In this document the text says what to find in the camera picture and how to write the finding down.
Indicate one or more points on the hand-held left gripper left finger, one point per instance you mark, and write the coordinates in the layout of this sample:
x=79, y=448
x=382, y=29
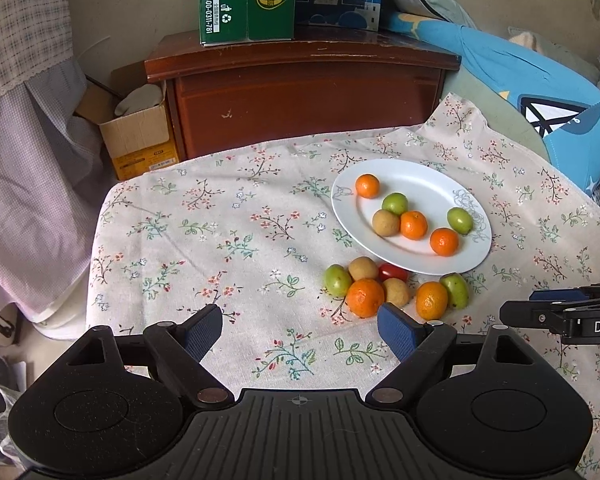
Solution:
x=202, y=332

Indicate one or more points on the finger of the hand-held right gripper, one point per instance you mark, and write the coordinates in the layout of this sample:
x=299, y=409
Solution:
x=575, y=296
x=530, y=316

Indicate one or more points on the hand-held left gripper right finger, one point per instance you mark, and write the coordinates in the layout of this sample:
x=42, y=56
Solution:
x=400, y=335

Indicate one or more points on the orange tangerine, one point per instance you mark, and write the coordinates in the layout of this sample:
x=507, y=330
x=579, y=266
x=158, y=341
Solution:
x=365, y=298
x=431, y=301
x=444, y=241
x=413, y=225
x=367, y=185

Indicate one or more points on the brown kiwi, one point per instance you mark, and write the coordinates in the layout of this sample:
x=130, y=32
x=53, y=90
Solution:
x=397, y=292
x=385, y=223
x=363, y=267

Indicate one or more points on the green jujube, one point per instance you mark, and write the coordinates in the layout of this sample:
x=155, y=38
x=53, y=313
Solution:
x=460, y=220
x=395, y=204
x=456, y=290
x=337, y=280

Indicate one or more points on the white oval plate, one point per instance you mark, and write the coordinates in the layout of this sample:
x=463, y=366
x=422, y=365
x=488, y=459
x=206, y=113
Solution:
x=430, y=185

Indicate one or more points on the red cherry tomato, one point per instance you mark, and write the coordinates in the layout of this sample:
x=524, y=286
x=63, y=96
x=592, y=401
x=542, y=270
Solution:
x=394, y=272

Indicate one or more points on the floral tablecloth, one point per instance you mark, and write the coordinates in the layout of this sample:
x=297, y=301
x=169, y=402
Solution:
x=205, y=240

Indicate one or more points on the cardboard box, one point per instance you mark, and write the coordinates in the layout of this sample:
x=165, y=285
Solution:
x=140, y=145

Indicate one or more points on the pale green bedsheet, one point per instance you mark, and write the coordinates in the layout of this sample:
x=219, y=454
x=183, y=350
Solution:
x=490, y=110

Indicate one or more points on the blue printed pillow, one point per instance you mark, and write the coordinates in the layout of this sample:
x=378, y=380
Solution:
x=520, y=75

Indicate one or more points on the white cloth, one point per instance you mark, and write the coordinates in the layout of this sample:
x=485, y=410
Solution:
x=137, y=100

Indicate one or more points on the lilac checked cloth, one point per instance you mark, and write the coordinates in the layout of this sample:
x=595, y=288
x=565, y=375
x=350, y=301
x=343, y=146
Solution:
x=25, y=160

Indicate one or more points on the brown wooden nightstand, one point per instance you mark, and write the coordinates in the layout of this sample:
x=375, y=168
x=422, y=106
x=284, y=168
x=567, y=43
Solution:
x=305, y=95

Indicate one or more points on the beige towel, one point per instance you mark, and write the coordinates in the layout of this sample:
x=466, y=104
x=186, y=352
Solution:
x=527, y=40

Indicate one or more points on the green carton box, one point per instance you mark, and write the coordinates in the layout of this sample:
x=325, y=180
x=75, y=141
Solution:
x=250, y=0

